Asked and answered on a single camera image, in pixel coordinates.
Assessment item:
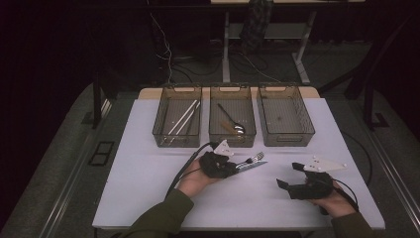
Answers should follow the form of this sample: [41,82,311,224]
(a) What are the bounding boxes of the black floor frame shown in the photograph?
[88,141,116,167]

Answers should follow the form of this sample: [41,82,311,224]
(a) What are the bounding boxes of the transparent brown plastic bin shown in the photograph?
[208,84,258,149]
[257,83,316,148]
[152,84,203,149]

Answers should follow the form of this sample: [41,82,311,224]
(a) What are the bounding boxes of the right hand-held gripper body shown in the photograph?
[288,155,349,201]

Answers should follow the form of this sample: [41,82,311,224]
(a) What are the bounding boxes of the black floor cables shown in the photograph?
[171,39,281,83]

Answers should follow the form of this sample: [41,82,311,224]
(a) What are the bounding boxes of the small wooden spoon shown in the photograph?
[219,119,241,136]

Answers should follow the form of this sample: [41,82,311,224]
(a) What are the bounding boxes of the white metal desk frame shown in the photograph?
[210,0,366,84]

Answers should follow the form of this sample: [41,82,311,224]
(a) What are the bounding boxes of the hand-held gripper black cable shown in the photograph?
[164,142,219,197]
[331,179,361,212]

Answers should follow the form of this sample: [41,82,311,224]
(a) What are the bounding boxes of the metal spoon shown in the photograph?
[216,102,246,134]

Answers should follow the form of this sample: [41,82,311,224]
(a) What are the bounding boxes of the right hand-held gripper black cable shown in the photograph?
[331,179,361,212]

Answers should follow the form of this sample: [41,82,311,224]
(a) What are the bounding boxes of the person's right hand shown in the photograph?
[310,189,356,219]

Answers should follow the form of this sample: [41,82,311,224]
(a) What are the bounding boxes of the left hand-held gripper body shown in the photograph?
[198,139,239,179]

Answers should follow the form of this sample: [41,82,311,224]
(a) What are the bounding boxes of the metal floor rail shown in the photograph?
[350,98,420,229]
[39,98,113,238]

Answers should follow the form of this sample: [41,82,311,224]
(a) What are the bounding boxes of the black metal stand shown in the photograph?
[362,83,390,131]
[92,70,104,129]

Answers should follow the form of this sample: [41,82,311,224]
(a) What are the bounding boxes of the left hand-held gripper black cable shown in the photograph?
[164,142,219,197]

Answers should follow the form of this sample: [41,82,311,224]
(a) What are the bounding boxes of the person's left hand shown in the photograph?
[176,160,221,198]

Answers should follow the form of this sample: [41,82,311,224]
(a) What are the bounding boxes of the dark patterned hanging cloth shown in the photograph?
[240,0,274,53]

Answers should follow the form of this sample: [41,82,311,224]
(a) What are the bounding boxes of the thin black floor cable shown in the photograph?
[340,130,375,187]

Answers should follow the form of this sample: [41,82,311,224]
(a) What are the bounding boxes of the thin white cable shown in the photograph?
[150,13,174,83]

